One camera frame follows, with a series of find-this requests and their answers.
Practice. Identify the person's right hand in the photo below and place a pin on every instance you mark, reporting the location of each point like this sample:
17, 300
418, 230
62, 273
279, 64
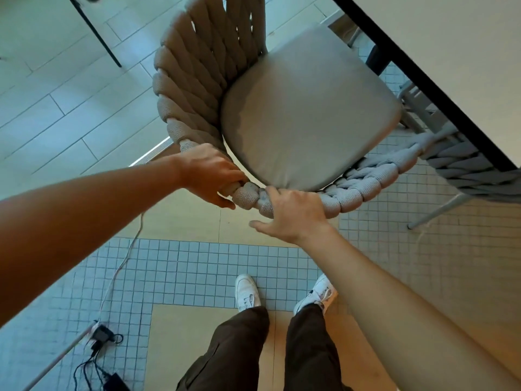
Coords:
297, 217

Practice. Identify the person's left hand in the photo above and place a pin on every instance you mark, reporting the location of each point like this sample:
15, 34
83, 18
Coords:
203, 170

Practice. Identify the person's left thumb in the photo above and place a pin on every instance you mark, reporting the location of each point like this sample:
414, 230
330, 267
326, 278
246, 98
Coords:
222, 201

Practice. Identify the person's right thumb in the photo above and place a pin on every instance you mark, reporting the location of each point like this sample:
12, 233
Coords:
264, 225

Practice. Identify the person's right forearm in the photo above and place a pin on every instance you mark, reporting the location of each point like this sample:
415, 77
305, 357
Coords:
399, 321

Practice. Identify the person's left forearm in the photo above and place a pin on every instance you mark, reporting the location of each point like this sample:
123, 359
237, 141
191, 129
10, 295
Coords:
81, 223

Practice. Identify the person's left white shoe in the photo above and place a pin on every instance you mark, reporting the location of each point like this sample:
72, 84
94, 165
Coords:
246, 293

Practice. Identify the person's white shoe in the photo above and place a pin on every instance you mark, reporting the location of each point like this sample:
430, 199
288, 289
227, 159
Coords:
246, 293
315, 296

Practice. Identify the person's right white shoe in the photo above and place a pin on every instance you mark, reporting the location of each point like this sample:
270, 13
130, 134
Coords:
315, 296

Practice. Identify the grey seat cushion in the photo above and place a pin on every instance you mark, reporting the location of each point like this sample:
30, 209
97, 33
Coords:
309, 113

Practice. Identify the dark brown trousers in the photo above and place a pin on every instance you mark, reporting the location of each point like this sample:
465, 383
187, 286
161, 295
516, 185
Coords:
240, 354

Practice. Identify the black power adapter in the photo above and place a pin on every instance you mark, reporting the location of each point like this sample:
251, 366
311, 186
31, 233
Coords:
102, 334

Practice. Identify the black power brick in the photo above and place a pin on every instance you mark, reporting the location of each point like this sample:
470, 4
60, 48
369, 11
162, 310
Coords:
116, 382

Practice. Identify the black tripod leg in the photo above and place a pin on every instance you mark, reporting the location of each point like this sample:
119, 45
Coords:
97, 32

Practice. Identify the white stand pole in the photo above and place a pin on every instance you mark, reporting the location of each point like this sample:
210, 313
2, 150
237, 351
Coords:
61, 356

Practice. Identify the black table frame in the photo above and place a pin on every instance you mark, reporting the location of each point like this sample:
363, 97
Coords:
447, 109

